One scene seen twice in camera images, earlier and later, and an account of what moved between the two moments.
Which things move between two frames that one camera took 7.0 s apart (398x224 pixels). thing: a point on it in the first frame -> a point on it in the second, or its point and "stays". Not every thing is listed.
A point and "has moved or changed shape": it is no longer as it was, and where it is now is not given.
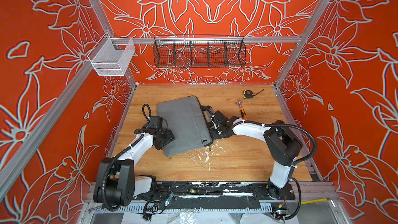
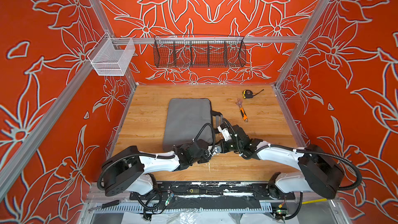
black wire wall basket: [198, 51] stays
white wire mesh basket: [111, 56] stays
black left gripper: [169, 137] -> [204, 161]
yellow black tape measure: [247, 94] stays
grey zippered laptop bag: [186, 117] has moved or changed shape
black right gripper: [213, 134] -> [223, 147]
